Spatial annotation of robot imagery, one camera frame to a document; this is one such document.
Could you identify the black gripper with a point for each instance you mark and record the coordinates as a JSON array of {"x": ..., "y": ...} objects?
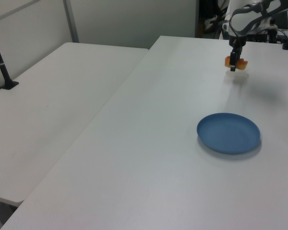
[{"x": 237, "y": 43}]

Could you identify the orange braided bread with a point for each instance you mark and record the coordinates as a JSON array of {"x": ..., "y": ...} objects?
[{"x": 242, "y": 64}]

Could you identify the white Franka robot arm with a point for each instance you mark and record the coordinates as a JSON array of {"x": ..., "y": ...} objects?
[{"x": 244, "y": 16}]

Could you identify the black electronics box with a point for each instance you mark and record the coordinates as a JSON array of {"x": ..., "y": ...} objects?
[{"x": 259, "y": 37}]

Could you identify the white shoe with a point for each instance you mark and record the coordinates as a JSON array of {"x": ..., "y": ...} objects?
[{"x": 210, "y": 22}]

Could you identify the blue round plate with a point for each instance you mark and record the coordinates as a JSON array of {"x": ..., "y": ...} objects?
[{"x": 228, "y": 134}]

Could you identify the black pole with white band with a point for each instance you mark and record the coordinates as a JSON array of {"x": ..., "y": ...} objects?
[{"x": 1, "y": 62}]

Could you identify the aluminium partition post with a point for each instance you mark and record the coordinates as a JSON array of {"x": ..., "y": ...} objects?
[{"x": 70, "y": 21}]

